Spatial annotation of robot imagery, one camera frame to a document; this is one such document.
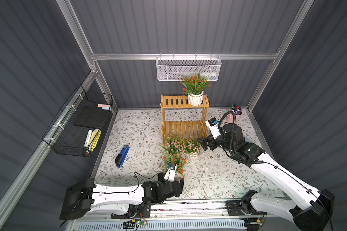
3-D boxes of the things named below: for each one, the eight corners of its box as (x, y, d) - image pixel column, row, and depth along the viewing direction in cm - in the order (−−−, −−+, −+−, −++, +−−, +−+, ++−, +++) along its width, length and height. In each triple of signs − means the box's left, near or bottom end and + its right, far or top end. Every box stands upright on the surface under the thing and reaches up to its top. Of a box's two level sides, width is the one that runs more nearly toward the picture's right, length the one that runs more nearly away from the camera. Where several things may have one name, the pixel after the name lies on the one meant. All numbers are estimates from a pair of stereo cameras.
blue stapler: (115, 166, 91) (112, 164, 87) (125, 147, 100) (123, 143, 96) (120, 168, 90) (118, 165, 87) (130, 148, 99) (128, 145, 96)
